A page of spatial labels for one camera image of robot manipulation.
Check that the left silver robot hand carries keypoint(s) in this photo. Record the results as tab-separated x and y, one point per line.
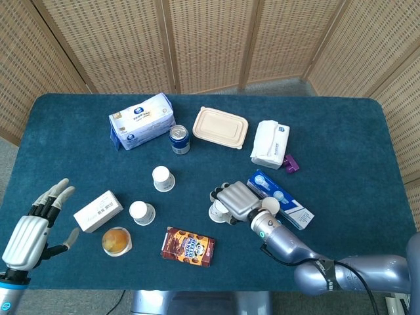
26	239

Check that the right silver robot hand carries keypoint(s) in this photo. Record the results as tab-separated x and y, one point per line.
238	200

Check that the white paper cup green flower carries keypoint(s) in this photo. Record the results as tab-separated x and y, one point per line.
217	213

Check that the white paper cup blue flower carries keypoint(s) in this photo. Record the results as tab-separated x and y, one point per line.
141	213
162	178

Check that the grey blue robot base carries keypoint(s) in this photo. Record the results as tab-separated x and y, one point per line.
197	303

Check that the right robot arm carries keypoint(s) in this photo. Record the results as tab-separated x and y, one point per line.
279	236

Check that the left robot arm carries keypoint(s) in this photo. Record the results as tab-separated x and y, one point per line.
11	295

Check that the stack of white paper cups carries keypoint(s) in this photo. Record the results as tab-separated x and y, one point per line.
272	205

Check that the blue white toothpaste box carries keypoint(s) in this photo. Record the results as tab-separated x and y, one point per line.
262	183

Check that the blue table cloth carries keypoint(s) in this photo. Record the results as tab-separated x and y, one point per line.
213	157

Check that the white opened tissue pack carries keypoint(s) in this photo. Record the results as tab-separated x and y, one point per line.
269	144

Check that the small purple block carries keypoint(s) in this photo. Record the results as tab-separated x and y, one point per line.
291	164

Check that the brown Hello Panda box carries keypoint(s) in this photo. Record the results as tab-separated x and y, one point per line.
188	247

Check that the white cardboard box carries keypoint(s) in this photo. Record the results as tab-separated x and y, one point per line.
96	211

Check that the beige lidded lunch box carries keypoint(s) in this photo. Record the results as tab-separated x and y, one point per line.
220	126

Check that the blue drink can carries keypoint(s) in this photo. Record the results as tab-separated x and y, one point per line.
180	141

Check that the orange bun in wrapper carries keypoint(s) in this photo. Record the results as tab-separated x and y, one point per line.
115	241

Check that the blue white tissue pack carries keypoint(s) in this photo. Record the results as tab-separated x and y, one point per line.
141	121

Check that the wooden rattan folding screen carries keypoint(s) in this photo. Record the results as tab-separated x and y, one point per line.
210	42

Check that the white power strip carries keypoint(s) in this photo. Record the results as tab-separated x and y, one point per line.
393	305

